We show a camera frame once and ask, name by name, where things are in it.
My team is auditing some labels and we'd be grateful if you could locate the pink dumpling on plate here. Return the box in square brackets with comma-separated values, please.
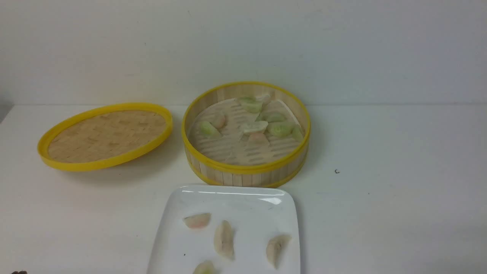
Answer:
[183, 213, 212, 229]

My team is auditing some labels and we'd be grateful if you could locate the white dumpling plate centre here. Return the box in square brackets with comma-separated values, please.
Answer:
[213, 220, 235, 261]

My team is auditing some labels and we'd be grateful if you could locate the white dumpling plate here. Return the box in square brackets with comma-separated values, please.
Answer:
[266, 234, 292, 269]
[213, 220, 235, 261]

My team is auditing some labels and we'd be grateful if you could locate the white dumpling plate right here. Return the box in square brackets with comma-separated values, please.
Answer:
[266, 234, 292, 269]

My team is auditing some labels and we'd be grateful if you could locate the pale green dumpling plate bottom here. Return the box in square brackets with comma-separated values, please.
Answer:
[193, 260, 216, 274]

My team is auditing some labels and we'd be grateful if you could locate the yellow-rimmed bamboo steamer basket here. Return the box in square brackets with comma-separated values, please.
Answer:
[181, 81, 311, 188]

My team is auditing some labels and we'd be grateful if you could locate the pink dumpling steamer front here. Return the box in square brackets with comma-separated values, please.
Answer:
[247, 132, 270, 146]

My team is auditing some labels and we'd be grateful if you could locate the pink dumpling steamer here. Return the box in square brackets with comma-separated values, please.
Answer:
[247, 132, 270, 146]
[212, 113, 226, 129]

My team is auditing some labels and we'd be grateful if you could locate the white dumpling steamer centre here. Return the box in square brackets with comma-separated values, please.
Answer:
[240, 120, 269, 135]

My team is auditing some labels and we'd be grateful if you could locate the pink dumpling steamer left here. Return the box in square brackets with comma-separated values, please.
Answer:
[212, 113, 226, 129]

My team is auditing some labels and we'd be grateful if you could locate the green dumpling steamer middle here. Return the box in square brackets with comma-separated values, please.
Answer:
[255, 111, 287, 123]

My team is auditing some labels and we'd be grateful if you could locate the green dumpling steamer top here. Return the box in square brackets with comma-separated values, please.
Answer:
[237, 97, 263, 114]

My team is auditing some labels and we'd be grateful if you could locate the green dumpling steamer right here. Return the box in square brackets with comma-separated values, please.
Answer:
[267, 121, 295, 138]

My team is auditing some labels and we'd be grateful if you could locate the yellow-rimmed bamboo steamer lid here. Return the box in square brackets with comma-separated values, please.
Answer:
[37, 102, 173, 172]

